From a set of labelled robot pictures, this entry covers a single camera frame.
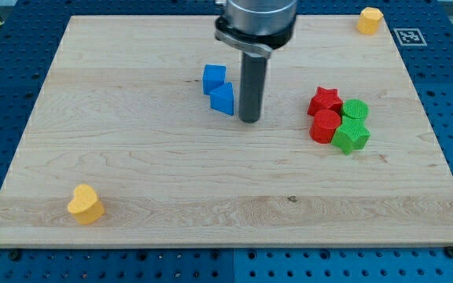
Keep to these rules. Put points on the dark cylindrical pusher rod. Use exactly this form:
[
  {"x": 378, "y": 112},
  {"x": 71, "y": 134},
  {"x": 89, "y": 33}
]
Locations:
[{"x": 252, "y": 80}]

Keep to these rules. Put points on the green cylinder block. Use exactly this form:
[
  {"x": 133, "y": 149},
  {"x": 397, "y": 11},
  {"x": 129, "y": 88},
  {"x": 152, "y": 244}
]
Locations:
[{"x": 355, "y": 109}]

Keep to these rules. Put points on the blue triangular block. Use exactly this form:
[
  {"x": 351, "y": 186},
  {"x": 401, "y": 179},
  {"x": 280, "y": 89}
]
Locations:
[{"x": 222, "y": 98}]

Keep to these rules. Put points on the red cylinder block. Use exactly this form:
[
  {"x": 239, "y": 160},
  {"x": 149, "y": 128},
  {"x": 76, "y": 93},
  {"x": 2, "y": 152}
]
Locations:
[{"x": 324, "y": 126}]

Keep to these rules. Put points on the red star block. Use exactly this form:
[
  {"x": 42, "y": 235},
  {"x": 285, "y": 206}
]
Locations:
[{"x": 325, "y": 99}]

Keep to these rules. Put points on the yellow hexagon block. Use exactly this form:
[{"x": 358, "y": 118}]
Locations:
[{"x": 369, "y": 20}]

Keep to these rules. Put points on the light wooden board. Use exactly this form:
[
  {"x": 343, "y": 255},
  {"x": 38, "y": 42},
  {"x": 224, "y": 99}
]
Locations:
[{"x": 122, "y": 110}]

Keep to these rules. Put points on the green star block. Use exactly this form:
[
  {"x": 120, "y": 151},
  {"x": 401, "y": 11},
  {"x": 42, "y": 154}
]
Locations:
[{"x": 351, "y": 135}]

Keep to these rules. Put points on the yellow heart block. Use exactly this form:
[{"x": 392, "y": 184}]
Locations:
[{"x": 86, "y": 206}]

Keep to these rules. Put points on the blue cube block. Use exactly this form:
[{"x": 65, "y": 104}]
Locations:
[{"x": 213, "y": 77}]

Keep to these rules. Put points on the white fiducial marker tag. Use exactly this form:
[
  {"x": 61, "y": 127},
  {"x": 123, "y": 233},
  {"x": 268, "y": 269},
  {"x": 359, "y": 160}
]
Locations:
[{"x": 409, "y": 37}]

